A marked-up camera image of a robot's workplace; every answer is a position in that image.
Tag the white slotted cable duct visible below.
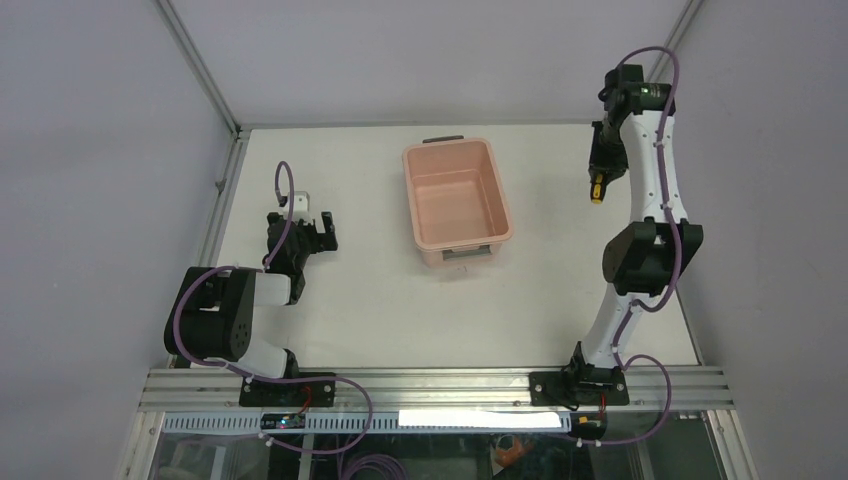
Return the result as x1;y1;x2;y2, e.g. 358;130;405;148
162;409;571;435

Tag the black yellow screwdriver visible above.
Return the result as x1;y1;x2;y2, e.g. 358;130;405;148
590;173;606;204

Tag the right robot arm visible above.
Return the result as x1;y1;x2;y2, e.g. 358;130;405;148
564;63;704;405

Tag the pink plastic bin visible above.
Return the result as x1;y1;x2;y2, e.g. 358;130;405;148
402;135;513;268

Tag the orange object under table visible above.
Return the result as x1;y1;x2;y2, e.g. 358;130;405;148
491;434;534;469

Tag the aluminium frame rail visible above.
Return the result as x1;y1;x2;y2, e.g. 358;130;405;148
138;366;735;413

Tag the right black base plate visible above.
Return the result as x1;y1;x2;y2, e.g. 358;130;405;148
528;368;630;410

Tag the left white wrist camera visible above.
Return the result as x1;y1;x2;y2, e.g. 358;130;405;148
289;191;312;223

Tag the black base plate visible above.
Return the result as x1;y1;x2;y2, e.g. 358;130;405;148
528;368;630;410
238;372;336;409

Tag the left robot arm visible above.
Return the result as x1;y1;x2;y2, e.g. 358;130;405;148
163;211;338;406

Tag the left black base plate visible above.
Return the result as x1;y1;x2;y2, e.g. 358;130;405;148
238;372;336;409

